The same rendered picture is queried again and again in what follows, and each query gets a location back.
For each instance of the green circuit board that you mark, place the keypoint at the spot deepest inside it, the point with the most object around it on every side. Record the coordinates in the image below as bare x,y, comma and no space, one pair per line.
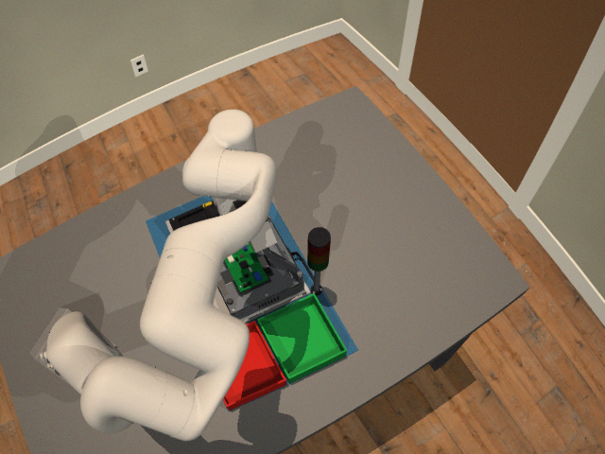
246,269

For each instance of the green bin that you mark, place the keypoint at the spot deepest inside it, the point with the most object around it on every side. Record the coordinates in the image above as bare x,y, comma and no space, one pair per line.
301,335

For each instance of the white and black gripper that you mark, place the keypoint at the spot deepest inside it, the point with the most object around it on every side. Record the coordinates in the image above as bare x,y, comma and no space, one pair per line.
224,206

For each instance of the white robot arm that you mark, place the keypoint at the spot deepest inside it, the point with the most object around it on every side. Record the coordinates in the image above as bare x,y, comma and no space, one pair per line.
179,318

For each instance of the red bin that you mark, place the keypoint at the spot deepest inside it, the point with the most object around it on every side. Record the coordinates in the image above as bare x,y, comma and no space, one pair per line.
259,370

